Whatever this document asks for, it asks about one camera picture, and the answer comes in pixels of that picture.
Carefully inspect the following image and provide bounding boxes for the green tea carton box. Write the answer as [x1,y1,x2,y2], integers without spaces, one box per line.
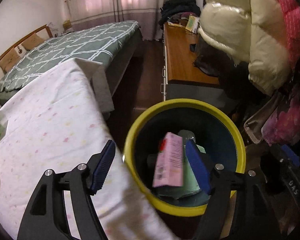
[158,147,201,200]

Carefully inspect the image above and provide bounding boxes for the pink strawberry milk carton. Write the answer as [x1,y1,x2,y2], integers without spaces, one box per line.
[153,132,183,187]

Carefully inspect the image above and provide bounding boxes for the clear green label jar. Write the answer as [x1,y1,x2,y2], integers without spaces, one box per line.
[178,129,196,145]

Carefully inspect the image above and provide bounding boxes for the yellow rimmed trash bin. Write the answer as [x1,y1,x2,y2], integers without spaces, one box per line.
[122,98,247,217]

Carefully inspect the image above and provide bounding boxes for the pink floral bag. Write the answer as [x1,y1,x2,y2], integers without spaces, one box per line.
[244,89,300,146]

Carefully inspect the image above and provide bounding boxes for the white dotted table cloth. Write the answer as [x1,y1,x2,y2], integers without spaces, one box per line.
[0,58,175,239]

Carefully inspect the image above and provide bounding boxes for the wooden headboard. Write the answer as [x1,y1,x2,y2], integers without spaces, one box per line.
[0,24,54,98]

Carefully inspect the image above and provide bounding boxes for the wooden desk cabinet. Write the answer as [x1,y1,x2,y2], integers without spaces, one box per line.
[160,23,229,108]

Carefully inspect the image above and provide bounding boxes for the red dotted puffer jacket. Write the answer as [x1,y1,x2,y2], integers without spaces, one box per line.
[279,0,300,70]

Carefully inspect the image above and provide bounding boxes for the brown left pillow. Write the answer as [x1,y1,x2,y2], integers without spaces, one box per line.
[0,49,21,73]

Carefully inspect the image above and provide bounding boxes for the brown pillow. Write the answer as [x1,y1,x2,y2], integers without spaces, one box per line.
[0,49,21,73]
[21,33,45,51]

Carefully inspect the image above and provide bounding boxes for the cream puffer jacket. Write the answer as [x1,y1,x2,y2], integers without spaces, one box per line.
[199,0,290,95]

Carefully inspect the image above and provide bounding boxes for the brown right pillow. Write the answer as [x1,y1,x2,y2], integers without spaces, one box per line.
[21,33,45,51]

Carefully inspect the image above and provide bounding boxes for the books on desk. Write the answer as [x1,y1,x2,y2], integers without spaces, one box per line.
[185,15,199,34]

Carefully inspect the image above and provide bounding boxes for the green checked bed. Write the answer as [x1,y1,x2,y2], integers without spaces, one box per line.
[0,20,142,105]

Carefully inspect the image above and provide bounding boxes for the far bedside box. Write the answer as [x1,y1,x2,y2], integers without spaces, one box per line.
[63,20,72,31]

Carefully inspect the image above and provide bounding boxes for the dark clothes pile on desk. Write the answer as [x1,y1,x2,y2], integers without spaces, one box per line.
[158,0,201,28]

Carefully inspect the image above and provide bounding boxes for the pink white curtains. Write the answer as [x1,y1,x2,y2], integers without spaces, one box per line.
[62,0,206,41]

